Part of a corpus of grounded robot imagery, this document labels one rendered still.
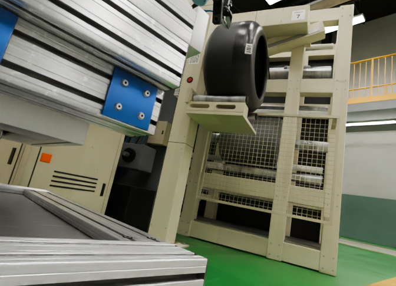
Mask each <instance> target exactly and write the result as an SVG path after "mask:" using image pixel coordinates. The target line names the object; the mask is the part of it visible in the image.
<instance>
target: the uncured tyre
mask: <svg viewBox="0 0 396 286"><path fill-rule="evenodd" d="M246 43H247V44H253V49H252V54H245V46H246ZM203 74H204V84H205V88H206V92H207V95H208V96H248V97H249V102H248V103H247V104H246V105H247V107H248V113H252V112H254V111H256V110H257V109H258V108H259V107H260V106H261V105H262V103H263V99H264V97H265V92H266V85H267V80H268V44H267V39H266V34H265V31H264V29H263V28H262V27H261V26H260V25H259V24H258V23H257V22H256V21H239V22H232V23H231V27H230V28H229V29H227V28H225V27H224V26H222V25H218V26H217V27H216V28H215V29H214V31H213V32H212V33H211V35H210V37H209V39H208V40H207V44H206V48H205V52H204V62H203Z"/></svg>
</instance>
